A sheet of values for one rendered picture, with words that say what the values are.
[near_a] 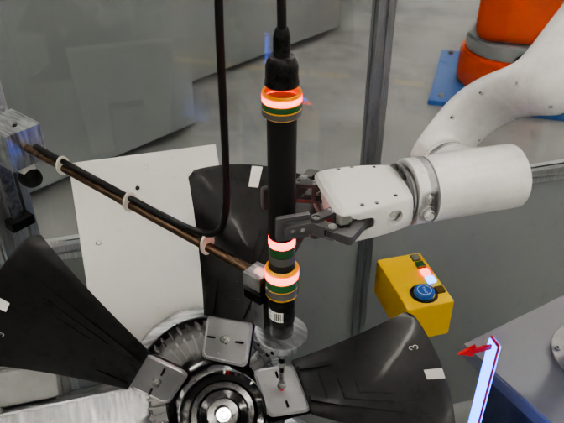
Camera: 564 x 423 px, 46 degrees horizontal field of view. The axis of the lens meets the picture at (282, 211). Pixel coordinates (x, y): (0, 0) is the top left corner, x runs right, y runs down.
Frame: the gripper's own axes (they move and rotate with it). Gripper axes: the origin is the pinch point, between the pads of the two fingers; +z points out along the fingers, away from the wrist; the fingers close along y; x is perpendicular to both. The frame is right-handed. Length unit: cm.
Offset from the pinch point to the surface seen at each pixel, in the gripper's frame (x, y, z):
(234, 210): -11.1, 17.6, 2.4
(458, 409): -150, 71, -86
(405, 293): -43, 26, -33
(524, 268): -86, 70, -98
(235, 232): -13.4, 15.2, 2.8
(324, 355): -31.7, 4.7, -8.2
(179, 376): -26.4, 1.7, 14.2
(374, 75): -16, 70, -42
